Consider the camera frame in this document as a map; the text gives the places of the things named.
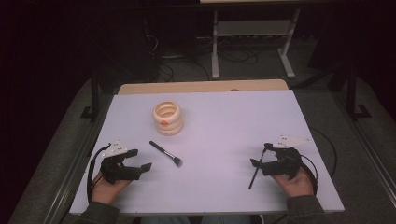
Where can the person's left hand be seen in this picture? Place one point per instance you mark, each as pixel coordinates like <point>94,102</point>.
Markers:
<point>106,191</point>

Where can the cream ribbed holder cup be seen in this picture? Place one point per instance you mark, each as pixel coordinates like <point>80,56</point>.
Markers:
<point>169,126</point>

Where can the aluminium frame rail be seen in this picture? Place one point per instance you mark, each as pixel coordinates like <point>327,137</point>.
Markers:
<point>370,155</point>
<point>74,174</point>

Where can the black makeup brush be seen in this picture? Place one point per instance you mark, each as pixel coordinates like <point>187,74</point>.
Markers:
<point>163,151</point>

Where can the thin black pencil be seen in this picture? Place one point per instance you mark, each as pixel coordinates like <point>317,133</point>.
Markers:
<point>253,179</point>

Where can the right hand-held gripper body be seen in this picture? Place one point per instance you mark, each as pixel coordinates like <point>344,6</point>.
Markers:
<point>286,161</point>

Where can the black metal stand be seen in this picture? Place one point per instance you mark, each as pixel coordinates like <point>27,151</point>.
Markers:
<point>94,93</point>
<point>351,93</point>

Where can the white board sheet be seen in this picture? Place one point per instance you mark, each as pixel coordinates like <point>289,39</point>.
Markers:
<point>218,130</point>

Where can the wooden table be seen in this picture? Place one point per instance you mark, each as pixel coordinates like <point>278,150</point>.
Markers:
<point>202,86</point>

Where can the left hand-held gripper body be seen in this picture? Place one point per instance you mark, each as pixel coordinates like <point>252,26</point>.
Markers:
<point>116,169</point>

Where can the person's right hand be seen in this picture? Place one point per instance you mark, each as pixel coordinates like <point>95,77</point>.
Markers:
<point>297,186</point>

